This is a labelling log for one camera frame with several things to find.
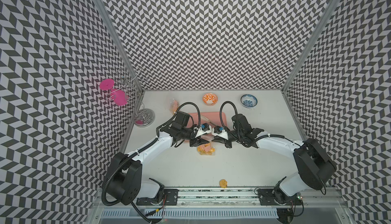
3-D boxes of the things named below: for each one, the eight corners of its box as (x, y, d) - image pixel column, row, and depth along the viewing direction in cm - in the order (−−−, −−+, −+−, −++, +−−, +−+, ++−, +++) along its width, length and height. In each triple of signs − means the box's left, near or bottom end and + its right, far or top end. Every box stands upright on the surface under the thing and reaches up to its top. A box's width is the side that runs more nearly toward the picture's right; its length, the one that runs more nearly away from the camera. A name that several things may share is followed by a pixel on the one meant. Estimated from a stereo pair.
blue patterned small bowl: (241, 107, 108) (242, 104, 105) (239, 98, 114) (240, 94, 111) (257, 107, 108) (258, 104, 105) (254, 98, 114) (255, 94, 111)
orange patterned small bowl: (208, 109, 113) (208, 103, 107) (200, 103, 117) (200, 97, 111) (218, 102, 117) (218, 96, 112) (210, 96, 121) (210, 90, 116)
